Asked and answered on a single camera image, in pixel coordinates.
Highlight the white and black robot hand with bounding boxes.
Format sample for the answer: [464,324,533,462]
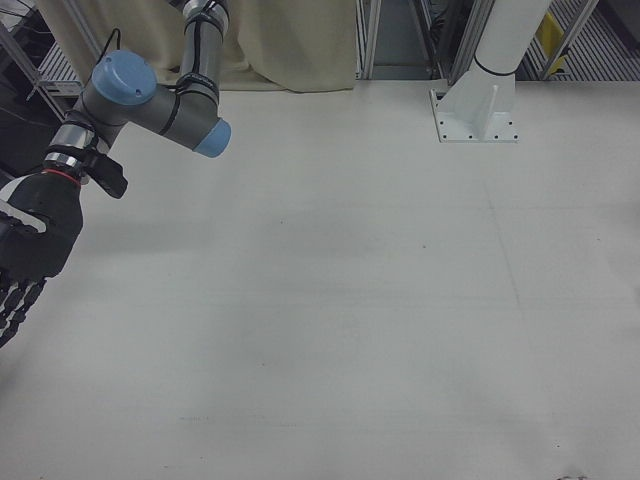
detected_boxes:
[0,170,84,351]

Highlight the metal shelf rack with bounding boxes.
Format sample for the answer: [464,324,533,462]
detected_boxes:
[0,0,101,126]

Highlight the beige curtain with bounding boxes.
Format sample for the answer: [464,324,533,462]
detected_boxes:
[37,0,357,94]

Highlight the yellow plastic part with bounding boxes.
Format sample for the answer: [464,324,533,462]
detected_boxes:
[537,12,571,76]

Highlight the striped metal roller rack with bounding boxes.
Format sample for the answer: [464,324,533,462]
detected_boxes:
[517,0,640,81]

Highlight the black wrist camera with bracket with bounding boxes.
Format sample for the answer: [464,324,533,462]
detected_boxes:
[82,152,129,200]

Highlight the aluminium frame structure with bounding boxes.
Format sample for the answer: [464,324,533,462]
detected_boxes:
[355,0,496,84]

